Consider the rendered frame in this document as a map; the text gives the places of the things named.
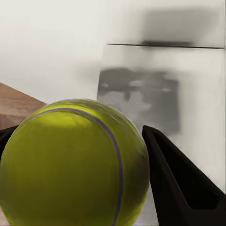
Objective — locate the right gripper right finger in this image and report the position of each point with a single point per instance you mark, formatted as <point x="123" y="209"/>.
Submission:
<point x="183" y="194"/>

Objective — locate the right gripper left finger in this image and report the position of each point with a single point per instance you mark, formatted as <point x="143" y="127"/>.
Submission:
<point x="5" y="135"/>

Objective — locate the desk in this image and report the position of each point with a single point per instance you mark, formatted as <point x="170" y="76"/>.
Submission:
<point x="179" y="91"/>

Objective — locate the tennis ball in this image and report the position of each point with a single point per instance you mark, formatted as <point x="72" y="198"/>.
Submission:
<point x="74" y="162"/>

